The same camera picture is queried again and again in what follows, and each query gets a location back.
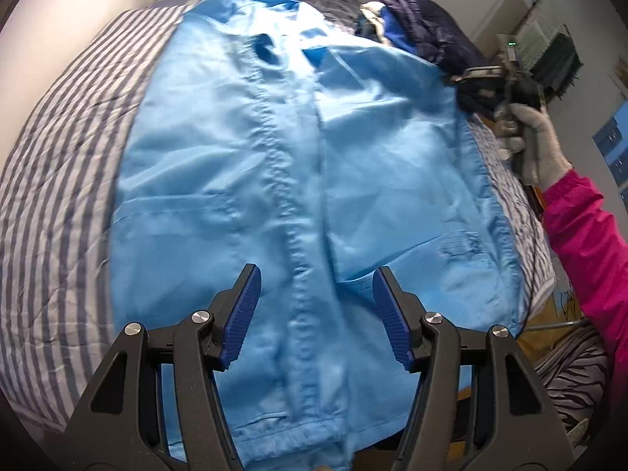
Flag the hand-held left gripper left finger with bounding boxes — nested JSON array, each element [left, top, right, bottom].
[[61, 263, 263, 471]]

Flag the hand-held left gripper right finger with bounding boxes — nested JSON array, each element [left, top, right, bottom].
[[372, 266, 577, 471]]

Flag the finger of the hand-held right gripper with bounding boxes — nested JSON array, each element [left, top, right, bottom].
[[444, 65, 506, 90]]

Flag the light blue work coat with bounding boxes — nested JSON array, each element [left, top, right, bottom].
[[110, 0, 528, 471]]

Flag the person's right hand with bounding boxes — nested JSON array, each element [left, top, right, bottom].
[[495, 103, 572, 190]]

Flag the striped hanging towel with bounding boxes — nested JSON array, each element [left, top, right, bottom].
[[515, 15, 557, 67]]

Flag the dark navy down jacket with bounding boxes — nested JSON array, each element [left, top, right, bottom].
[[378, 0, 496, 119]]

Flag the white leaning board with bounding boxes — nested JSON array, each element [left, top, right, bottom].
[[476, 0, 528, 45]]

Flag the royal blue garment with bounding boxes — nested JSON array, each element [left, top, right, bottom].
[[383, 10, 418, 55]]

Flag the blue printed poster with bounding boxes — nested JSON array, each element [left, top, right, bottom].
[[591, 108, 628, 187]]

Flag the zebra striped pants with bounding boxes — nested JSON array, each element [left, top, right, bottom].
[[532, 326, 619, 452]]

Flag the blue white striped blanket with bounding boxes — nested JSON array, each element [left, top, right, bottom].
[[0, 0, 557, 433]]

